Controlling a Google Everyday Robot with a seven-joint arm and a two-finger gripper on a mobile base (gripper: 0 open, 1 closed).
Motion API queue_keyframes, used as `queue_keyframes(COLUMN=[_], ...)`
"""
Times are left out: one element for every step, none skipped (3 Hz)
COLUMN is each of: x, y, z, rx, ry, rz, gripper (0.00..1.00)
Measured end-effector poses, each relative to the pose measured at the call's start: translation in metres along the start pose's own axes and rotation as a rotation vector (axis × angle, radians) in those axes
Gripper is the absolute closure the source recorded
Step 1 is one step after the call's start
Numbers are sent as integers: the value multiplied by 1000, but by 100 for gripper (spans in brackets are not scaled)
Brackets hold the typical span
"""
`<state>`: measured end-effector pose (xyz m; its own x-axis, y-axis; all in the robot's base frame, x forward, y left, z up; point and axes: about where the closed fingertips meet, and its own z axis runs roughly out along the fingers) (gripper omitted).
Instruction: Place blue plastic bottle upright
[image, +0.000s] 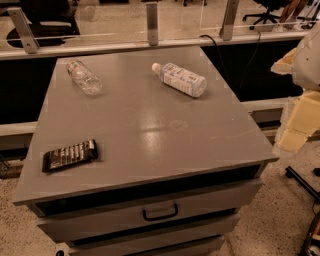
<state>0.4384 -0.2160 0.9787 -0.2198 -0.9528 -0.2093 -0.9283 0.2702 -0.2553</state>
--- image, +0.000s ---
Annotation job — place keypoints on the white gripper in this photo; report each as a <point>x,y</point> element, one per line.
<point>309,66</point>

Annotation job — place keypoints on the blue labelled plastic bottle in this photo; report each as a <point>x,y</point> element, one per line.
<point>181,79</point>

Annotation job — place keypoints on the clear empty plastic bottle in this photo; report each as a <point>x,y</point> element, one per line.
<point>87,81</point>

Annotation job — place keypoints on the black stand leg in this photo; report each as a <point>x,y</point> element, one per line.
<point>291,173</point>

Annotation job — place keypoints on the black office chair right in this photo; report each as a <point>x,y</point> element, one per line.
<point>262,18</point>

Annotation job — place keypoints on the black office chair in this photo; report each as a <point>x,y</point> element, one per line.
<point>262,18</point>
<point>51,22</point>

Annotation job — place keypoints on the grey drawer cabinet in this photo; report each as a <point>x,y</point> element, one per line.
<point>152,140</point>

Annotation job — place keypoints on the black snack bar wrapper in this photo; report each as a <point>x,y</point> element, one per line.
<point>67,157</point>

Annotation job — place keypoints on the lower grey drawer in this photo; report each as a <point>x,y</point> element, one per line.
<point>194,234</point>

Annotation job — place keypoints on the grey drawer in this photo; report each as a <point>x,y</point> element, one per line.
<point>190,203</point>
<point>194,234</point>

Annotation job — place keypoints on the upper grey drawer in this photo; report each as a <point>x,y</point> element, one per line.
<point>190,203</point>

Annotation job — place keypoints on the black office chair left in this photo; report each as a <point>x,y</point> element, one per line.
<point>51,22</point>

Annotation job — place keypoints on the right metal bracket post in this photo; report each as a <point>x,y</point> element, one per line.
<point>226,31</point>

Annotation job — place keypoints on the metal bracket post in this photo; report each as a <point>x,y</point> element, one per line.
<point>152,23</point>
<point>26,36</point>
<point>226,31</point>

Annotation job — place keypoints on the middle metal bracket post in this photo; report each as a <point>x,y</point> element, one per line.
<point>152,23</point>

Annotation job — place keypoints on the grey metal rail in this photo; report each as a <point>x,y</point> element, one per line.
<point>82,50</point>

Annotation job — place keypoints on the black drawer handle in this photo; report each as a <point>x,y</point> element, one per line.
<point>158,214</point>

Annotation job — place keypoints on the left metal bracket post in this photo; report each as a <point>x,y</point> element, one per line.
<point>26,36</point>

